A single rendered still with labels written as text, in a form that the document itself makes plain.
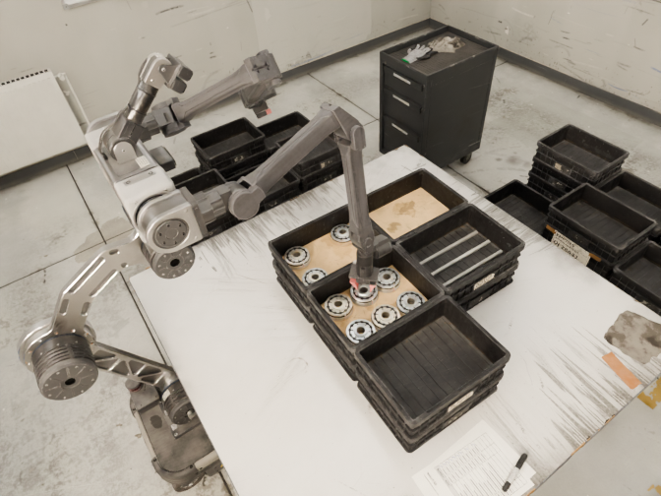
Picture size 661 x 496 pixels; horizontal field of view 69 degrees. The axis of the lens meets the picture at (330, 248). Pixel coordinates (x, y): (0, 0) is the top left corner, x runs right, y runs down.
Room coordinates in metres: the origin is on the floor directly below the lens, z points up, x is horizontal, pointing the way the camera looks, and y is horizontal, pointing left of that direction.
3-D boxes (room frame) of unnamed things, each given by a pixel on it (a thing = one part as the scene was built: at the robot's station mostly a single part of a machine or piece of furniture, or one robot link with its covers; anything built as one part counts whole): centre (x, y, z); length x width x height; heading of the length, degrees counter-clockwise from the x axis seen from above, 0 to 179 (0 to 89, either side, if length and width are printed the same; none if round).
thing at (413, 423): (0.78, -0.28, 0.92); 0.40 x 0.30 x 0.02; 119
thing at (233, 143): (2.66, 0.59, 0.37); 0.40 x 0.30 x 0.45; 120
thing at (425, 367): (0.78, -0.28, 0.87); 0.40 x 0.30 x 0.11; 119
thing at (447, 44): (3.06, -0.88, 0.88); 0.29 x 0.22 x 0.03; 120
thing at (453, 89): (2.96, -0.81, 0.45); 0.60 x 0.45 x 0.90; 120
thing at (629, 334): (0.90, -1.09, 0.71); 0.22 x 0.19 x 0.01; 120
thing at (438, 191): (1.50, -0.35, 0.87); 0.40 x 0.30 x 0.11; 119
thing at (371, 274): (1.11, -0.11, 0.98); 0.10 x 0.07 x 0.07; 72
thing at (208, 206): (0.97, 0.32, 1.45); 0.09 x 0.08 x 0.12; 30
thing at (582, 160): (2.20, -1.49, 0.37); 0.40 x 0.30 x 0.45; 30
